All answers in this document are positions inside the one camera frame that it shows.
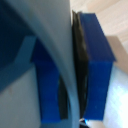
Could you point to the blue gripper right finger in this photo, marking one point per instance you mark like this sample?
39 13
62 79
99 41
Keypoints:
97 66

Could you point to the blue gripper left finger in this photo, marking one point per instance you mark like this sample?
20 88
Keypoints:
46 90

